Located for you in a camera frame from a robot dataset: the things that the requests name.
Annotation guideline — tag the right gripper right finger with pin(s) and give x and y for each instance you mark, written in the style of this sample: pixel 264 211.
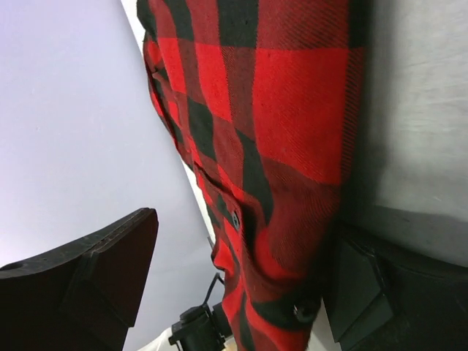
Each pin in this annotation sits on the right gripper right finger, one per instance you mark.
pixel 385 297

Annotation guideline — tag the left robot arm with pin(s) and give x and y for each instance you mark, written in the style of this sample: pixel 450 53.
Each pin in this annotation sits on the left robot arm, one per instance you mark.
pixel 203 327

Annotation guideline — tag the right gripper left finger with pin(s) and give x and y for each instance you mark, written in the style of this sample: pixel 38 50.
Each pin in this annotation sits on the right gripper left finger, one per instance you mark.
pixel 83 295

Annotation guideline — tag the red black plaid shirt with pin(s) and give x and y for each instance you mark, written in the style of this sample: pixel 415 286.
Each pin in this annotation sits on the red black plaid shirt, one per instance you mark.
pixel 261 99

